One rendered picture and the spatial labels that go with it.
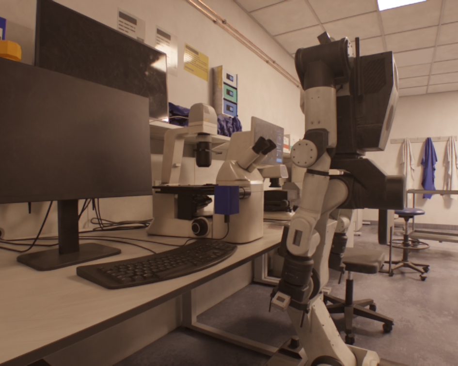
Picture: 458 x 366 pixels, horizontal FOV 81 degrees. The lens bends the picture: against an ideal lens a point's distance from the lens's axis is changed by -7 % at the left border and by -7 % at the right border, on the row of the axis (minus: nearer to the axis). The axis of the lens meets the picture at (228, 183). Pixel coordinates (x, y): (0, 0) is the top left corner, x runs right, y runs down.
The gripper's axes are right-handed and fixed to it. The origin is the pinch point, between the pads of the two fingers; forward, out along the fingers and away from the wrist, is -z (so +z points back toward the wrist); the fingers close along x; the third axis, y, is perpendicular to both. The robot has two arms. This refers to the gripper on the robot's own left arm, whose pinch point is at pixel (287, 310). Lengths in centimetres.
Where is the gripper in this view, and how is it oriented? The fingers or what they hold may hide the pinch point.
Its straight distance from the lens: 99.4
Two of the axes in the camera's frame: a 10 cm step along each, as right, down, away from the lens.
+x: -8.0, -2.1, 5.6
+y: -5.8, 0.1, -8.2
